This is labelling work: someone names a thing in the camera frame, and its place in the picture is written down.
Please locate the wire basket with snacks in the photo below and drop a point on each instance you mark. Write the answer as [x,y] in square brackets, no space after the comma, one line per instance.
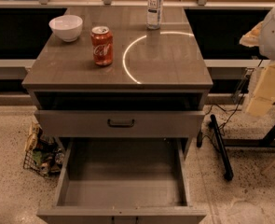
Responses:
[44,155]

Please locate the black table leg base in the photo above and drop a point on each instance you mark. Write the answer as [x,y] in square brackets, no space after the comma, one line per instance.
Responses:
[228,175]

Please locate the red coke can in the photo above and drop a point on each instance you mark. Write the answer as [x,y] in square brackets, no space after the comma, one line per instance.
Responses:
[102,42]

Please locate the closed middle drawer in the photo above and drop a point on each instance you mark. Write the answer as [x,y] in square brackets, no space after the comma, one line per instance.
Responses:
[132,124]

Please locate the white bowl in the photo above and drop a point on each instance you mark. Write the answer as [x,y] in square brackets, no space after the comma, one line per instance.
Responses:
[67,27]

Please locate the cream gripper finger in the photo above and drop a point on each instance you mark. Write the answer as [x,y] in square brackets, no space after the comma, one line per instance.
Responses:
[261,95]
[251,39]

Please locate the open bottom drawer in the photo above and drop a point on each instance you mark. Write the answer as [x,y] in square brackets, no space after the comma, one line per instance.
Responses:
[123,181]

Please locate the grey drawer cabinet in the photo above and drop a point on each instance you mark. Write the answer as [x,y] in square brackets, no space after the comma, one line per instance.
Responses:
[160,70]

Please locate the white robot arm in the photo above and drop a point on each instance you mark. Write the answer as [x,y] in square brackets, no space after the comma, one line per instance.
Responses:
[267,37]

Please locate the clear plastic water bottle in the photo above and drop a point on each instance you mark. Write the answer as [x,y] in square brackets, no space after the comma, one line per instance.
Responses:
[153,15]

